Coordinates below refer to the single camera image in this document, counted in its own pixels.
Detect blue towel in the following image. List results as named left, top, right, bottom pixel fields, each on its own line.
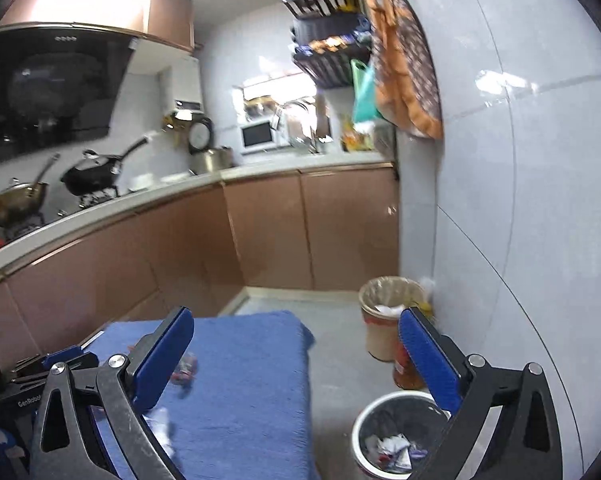
left=80, top=310, right=315, bottom=480

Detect white water heater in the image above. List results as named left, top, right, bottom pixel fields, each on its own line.
left=159, top=55, right=204, bottom=113

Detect yellow food package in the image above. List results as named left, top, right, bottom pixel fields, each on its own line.
left=341, top=127, right=376, bottom=152

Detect kitchen window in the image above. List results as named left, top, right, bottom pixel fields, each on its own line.
left=233, top=72, right=321, bottom=126

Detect green plastic bag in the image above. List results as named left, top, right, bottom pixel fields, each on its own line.
left=351, top=59, right=381, bottom=123

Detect silver rice cooker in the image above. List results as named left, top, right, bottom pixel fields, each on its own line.
left=187, top=116, right=234, bottom=173

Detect large white plastic bag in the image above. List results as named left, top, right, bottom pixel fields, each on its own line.
left=365, top=434, right=412, bottom=471

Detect gas stove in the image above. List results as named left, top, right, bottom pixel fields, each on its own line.
left=0, top=187, right=121, bottom=238

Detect beige bin with liner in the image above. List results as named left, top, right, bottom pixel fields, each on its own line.
left=359, top=276, right=426, bottom=362

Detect white-rimmed bin with black liner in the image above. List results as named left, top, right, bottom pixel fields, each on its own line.
left=351, top=390, right=454, bottom=480

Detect kitchen counter with brown cabinets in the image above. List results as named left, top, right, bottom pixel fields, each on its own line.
left=0, top=160, right=400, bottom=376

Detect brass wok with lid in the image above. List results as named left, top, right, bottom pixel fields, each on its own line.
left=0, top=154, right=61, bottom=228

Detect white microwave oven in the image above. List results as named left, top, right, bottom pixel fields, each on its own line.
left=239, top=120, right=288, bottom=155

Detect cooking oil bottle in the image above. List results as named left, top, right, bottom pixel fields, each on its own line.
left=393, top=300, right=436, bottom=391

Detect chrome kitchen faucet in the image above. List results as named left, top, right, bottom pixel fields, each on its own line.
left=280, top=101, right=326, bottom=155

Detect orange and brown floral apron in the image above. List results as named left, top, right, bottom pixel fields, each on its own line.
left=365, top=0, right=444, bottom=140

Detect stacked steel pots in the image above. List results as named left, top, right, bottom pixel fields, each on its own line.
left=244, top=95, right=276, bottom=117

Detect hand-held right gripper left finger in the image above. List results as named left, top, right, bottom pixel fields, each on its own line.
left=29, top=306, right=196, bottom=480

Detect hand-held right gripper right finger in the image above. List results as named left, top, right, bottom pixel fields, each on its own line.
left=399, top=306, right=564, bottom=480

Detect black range hood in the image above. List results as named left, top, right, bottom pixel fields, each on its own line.
left=0, top=22, right=134, bottom=171

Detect black wok with lid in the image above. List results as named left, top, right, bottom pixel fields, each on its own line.
left=60, top=136, right=151, bottom=196

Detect yellow gas hose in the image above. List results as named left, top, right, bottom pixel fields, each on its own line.
left=163, top=110, right=191, bottom=131

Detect black box on rack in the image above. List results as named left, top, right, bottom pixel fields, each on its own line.
left=293, top=12, right=361, bottom=46

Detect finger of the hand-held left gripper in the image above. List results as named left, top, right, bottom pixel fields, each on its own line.
left=43, top=345, right=100, bottom=371
left=9, top=356, right=54, bottom=388

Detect black wall storage rack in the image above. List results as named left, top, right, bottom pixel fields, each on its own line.
left=281, top=0, right=374, bottom=88

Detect clear wrapper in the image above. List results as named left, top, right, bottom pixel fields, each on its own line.
left=172, top=351, right=200, bottom=387

